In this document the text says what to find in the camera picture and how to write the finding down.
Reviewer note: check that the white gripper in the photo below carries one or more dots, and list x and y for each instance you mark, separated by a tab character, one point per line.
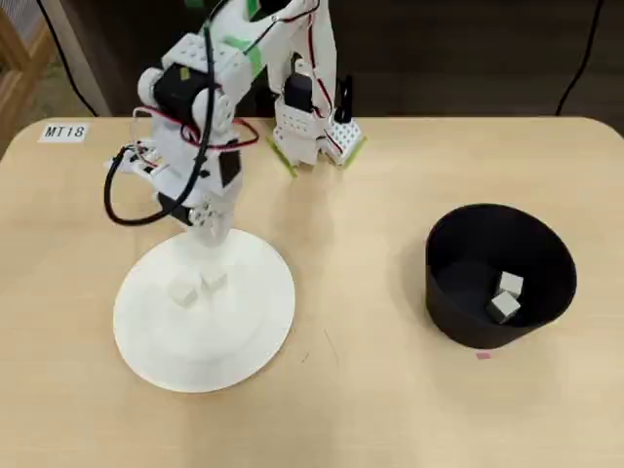
204	217

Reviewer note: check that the white cube block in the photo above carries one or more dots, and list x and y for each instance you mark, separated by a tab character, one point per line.
217	285
504	308
510	284
184	295

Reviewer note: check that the green tape on arm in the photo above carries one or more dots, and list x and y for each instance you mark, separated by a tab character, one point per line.
248	51

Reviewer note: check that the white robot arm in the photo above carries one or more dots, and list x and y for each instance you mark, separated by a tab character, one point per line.
297	127

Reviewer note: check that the white plate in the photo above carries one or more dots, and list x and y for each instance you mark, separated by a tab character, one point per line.
205	351

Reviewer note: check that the black pot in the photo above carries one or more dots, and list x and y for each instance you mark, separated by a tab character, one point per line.
453	302

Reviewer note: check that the green tape strip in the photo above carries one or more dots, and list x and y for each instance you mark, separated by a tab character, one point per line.
358	148
283	158

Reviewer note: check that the white MT18 label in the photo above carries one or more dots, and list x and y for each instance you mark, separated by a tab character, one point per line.
63	132

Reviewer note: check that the small pink tape mark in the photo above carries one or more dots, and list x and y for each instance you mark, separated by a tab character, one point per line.
484	356

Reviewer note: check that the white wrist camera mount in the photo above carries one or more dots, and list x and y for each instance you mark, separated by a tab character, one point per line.
146	168

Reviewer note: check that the wooden furniture frame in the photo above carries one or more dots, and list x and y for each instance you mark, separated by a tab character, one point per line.
19	73

